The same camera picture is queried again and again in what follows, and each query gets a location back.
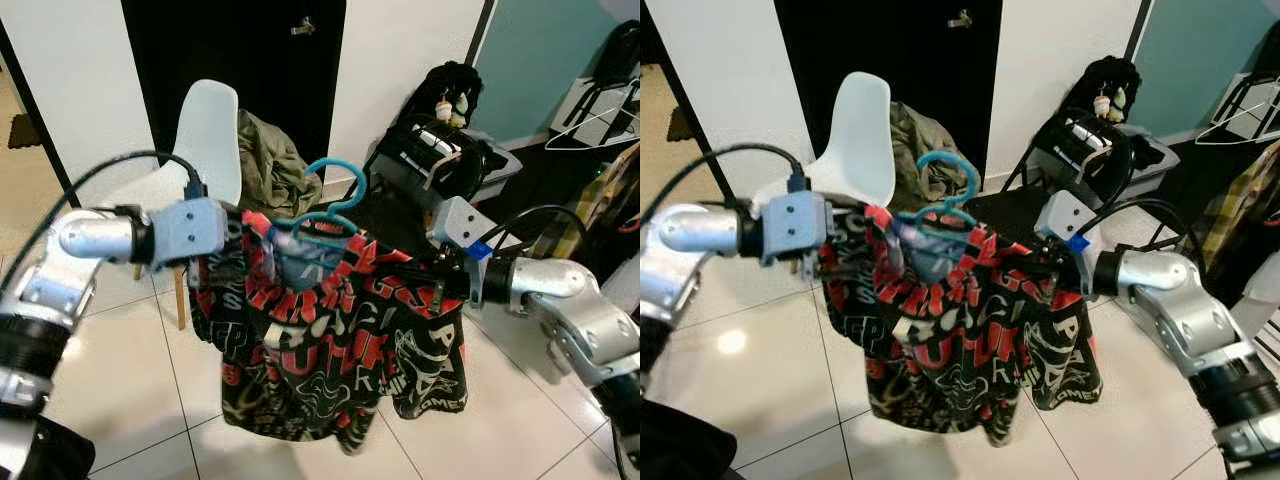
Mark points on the yellow grey plaid shirt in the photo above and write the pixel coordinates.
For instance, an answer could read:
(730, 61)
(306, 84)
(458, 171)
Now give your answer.
(1240, 205)
(600, 200)

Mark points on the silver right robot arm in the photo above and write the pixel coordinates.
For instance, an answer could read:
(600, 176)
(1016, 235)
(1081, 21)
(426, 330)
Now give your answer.
(575, 305)
(1180, 300)

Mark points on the black red patterned shirt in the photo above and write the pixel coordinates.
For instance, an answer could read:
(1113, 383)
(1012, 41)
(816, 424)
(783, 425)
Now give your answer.
(340, 340)
(960, 330)

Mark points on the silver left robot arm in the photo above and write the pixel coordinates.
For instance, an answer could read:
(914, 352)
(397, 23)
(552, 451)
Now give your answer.
(680, 240)
(60, 260)

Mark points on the white plastic chair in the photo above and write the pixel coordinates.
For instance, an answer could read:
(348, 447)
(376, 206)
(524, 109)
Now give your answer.
(855, 130)
(210, 130)

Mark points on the grey storage box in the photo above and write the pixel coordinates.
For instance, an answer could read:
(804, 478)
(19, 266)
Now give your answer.
(500, 165)
(1160, 160)

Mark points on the olive green cloth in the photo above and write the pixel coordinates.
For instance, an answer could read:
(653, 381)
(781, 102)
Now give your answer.
(920, 160)
(270, 165)

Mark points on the black backpack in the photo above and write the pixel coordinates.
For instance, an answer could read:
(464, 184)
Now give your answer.
(1110, 75)
(450, 85)

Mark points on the teal plastic hanger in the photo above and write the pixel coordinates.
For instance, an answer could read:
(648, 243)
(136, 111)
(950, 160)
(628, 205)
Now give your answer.
(975, 180)
(355, 180)

